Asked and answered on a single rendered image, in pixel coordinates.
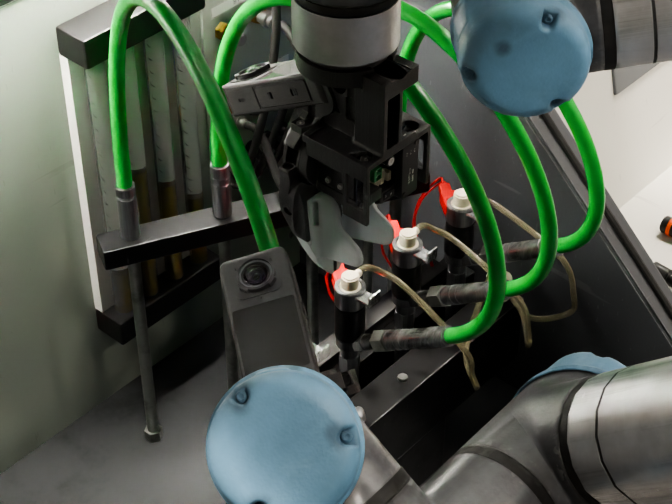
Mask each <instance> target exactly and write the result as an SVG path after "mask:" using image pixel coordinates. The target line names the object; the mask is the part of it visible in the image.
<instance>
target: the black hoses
mask: <svg viewBox="0 0 672 504"><path fill-rule="evenodd" d="M271 8H272V32H271V45H270V54H269V63H270V64H273V63H277V62H278V55H279V45H280V33H281V30H282V31H283V32H284V34H285V35H286V36H287V38H288V40H289V42H290V44H291V46H292V48H293V50H294V52H295V47H294V45H293V44H292V28H291V26H290V25H289V24H288V23H286V22H285V21H283V20H281V6H276V7H271ZM297 108H298V107H296V108H295V109H294V111H293V114H292V116H291V119H290V121H289V123H288V124H287V123H286V122H284V119H285V116H286V113H287V110H288V109H282V110H278V113H277V116H276V119H275V121H274V124H273V127H272V130H271V132H270V131H265V132H264V128H265V124H266V120H267V116H268V112H267V113H264V114H259V116H258V120H257V124H256V123H254V122H251V121H246V122H245V124H244V128H245V129H248V130H250V131H252V132H253V133H254V136H253V139H252V140H251V141H249V142H248V143H247V144H246V150H247V152H248V155H249V158H250V160H251V163H252V166H254V163H255V159H256V158H257V160H258V164H257V166H256V168H255V170H254V171H255V174H256V176H257V178H258V177H259V176H260V175H261V174H262V173H263V171H264V169H266V170H270V171H271V174H272V176H273V179H274V181H275V183H276V185H277V187H278V188H279V185H280V172H279V167H278V165H277V164H278V162H279V160H280V159H281V157H282V156H283V150H284V140H285V138H286V135H287V132H288V130H289V129H290V127H291V122H292V121H294V120H295V119H297V118H298V115H297ZM279 135H280V136H281V135H283V137H282V139H281V141H280V143H279V142H278V141H277V138H278V136H279ZM260 144H261V147H262V149H263V152H262V151H261V150H260V148H259V146H260ZM273 149H274V150H275V153H273ZM230 175H231V177H230V180H231V187H232V188H233V189H239V188H238V185H237V183H236V180H235V177H234V176H233V174H232V173H231V171H230Z"/></svg>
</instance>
